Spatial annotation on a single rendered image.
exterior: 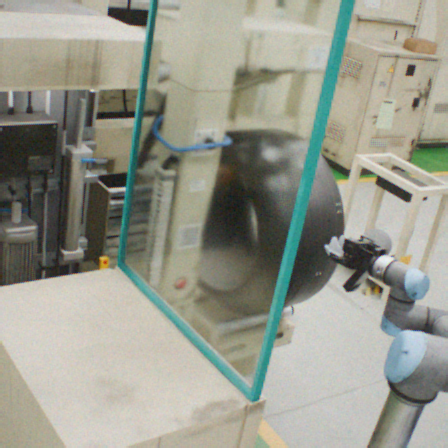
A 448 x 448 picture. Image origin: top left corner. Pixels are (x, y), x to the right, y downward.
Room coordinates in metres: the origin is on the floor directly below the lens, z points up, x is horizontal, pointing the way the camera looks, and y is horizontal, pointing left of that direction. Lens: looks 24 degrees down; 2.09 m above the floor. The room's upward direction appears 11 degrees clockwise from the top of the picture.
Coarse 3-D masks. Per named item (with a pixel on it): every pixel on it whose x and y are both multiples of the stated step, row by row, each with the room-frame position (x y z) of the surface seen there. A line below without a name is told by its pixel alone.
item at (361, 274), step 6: (360, 270) 1.69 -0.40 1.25; (366, 270) 1.68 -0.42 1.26; (354, 276) 1.70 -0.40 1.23; (360, 276) 1.69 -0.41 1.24; (366, 276) 1.71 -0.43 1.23; (348, 282) 1.71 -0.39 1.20; (354, 282) 1.70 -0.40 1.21; (360, 282) 1.71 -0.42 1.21; (348, 288) 1.70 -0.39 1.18; (354, 288) 1.71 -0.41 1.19
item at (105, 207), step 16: (112, 176) 2.20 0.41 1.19; (96, 192) 2.10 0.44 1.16; (112, 192) 2.06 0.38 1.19; (96, 208) 2.10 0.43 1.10; (112, 208) 2.08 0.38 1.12; (96, 224) 2.09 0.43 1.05; (112, 224) 2.06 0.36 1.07; (96, 240) 2.08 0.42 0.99; (112, 240) 2.07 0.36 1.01; (96, 256) 2.07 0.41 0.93; (112, 256) 2.09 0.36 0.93
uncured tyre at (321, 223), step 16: (320, 160) 1.99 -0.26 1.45; (320, 176) 1.93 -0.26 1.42; (320, 192) 1.89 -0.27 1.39; (336, 192) 1.93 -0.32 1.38; (320, 208) 1.86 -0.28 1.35; (304, 224) 1.80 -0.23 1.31; (320, 224) 1.84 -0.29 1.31; (336, 224) 1.88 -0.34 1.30; (304, 240) 1.78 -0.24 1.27; (320, 240) 1.83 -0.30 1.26; (304, 256) 1.78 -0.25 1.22; (320, 256) 1.82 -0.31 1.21; (304, 272) 1.79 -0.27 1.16; (288, 288) 1.77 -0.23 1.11; (304, 288) 1.83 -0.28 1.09; (320, 288) 1.89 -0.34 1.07; (288, 304) 1.86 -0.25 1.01
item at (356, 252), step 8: (344, 240) 1.74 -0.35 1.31; (352, 240) 1.74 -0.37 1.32; (360, 240) 1.76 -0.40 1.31; (344, 248) 1.74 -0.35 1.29; (352, 248) 1.72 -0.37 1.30; (360, 248) 1.72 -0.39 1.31; (368, 248) 1.72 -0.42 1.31; (376, 248) 1.69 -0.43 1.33; (384, 248) 1.70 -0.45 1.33; (344, 256) 1.74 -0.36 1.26; (352, 256) 1.71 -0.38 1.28; (360, 256) 1.72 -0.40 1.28; (368, 256) 1.70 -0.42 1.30; (376, 256) 1.67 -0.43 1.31; (352, 264) 1.71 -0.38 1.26; (360, 264) 1.71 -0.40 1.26; (368, 264) 1.68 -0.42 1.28; (368, 272) 1.66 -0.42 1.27
